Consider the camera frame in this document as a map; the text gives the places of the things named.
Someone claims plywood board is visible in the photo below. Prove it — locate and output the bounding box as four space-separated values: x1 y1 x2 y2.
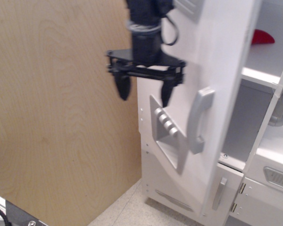
0 0 141 226

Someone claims white lower freezer door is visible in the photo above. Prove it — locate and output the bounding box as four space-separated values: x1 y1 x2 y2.
142 150 245 226

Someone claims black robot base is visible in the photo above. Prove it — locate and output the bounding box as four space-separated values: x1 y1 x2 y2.
0 196 47 226

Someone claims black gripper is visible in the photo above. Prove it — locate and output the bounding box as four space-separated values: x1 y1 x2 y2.
107 32 186 107

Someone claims grey lower door handle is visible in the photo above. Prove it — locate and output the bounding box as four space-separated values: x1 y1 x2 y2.
212 177 227 210

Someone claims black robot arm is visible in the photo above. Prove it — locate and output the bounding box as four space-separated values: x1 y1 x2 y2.
107 0 186 107

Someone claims grey dispenser housing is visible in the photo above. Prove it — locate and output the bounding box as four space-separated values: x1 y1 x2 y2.
150 95 188 175

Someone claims black braided cable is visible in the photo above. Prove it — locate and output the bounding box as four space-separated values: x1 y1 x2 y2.
0 204 12 226

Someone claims white toy oven unit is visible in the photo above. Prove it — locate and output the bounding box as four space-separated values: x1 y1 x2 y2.
226 126 283 226

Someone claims brass oven hinge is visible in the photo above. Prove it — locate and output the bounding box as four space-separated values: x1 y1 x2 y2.
239 183 246 194

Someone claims grey oven vent panel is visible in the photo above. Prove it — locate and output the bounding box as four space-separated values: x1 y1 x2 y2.
263 167 283 188

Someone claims red toy chili pepper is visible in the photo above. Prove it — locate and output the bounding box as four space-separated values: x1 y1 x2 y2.
251 29 275 45

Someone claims white toy fridge cabinet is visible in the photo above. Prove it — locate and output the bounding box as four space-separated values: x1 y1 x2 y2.
136 0 283 226

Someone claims white fridge door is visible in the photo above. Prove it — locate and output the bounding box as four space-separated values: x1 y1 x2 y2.
137 0 261 216

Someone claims grey fridge door handle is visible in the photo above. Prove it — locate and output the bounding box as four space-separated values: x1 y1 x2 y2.
186 87 215 154

